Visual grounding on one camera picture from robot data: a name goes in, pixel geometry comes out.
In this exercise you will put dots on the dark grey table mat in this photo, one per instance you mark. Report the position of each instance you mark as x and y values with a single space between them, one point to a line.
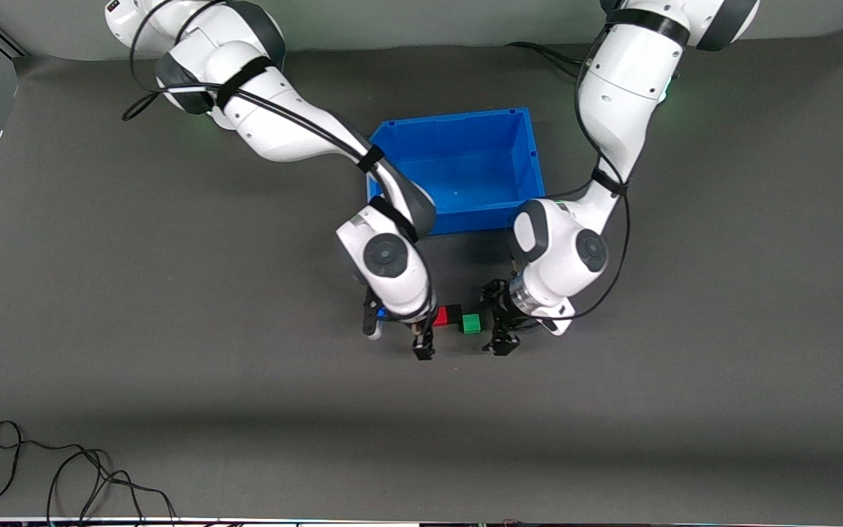
421 424

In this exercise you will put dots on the small red cube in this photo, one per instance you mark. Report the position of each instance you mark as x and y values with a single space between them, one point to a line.
441 318

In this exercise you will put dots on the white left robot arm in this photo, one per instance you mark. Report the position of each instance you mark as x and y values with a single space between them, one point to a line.
619 102

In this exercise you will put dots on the small black cube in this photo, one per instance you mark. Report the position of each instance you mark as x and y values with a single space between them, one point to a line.
456 319

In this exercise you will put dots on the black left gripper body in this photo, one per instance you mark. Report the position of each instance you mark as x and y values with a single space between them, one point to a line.
502 320

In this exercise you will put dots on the small green cube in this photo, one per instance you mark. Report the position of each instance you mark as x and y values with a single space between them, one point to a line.
471 323

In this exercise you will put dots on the blue plastic storage bin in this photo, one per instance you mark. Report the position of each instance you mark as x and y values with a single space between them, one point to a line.
465 161

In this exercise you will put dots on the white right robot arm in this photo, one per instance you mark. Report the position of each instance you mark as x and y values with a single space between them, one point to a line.
282 124

